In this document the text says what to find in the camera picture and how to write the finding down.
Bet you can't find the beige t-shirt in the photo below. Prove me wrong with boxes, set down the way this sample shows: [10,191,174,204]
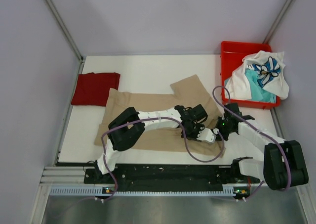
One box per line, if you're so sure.
[94,75,222,156]

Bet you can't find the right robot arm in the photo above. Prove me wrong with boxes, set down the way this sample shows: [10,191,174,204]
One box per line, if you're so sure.
[216,103,309,190]

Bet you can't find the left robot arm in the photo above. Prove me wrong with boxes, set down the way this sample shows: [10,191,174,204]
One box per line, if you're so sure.
[95,104,215,183]

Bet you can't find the teal t-shirt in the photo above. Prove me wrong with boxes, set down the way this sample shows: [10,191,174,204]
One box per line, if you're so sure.
[245,69,276,103]

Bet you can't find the red plastic bin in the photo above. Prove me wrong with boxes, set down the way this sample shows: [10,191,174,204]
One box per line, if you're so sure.
[221,41,281,110]

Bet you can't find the white printed t-shirt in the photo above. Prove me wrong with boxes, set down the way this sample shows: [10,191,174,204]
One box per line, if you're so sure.
[224,50,289,101]

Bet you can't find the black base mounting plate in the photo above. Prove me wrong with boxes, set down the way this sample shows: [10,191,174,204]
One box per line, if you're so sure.
[83,163,262,191]

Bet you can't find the folded red t-shirt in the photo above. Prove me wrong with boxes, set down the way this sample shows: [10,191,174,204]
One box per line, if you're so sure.
[71,72,120,107]

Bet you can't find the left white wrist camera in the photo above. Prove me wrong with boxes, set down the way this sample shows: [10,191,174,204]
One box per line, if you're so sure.
[197,128,219,143]

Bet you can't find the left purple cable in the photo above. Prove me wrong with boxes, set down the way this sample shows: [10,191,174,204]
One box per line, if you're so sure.
[94,117,226,203]

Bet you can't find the purple cable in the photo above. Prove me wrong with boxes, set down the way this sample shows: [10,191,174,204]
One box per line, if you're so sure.
[94,117,226,203]
[212,86,292,202]

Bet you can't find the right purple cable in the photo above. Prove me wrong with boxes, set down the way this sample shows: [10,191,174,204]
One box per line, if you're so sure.
[212,86,292,202]

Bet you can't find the aluminium frame rail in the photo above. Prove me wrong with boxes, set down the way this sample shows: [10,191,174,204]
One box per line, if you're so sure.
[39,165,310,187]

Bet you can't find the right aluminium corner post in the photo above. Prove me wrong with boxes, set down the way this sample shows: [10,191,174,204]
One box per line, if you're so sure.
[263,0,296,44]

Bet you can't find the aluminium corner post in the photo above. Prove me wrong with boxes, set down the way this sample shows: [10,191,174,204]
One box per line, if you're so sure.
[37,0,83,61]
[263,0,296,44]

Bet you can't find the grey slotted cable duct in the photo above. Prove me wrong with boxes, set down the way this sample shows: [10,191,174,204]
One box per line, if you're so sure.
[49,185,250,197]

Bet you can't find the left aluminium corner post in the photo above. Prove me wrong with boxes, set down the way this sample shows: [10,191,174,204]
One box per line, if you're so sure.
[37,0,83,61]

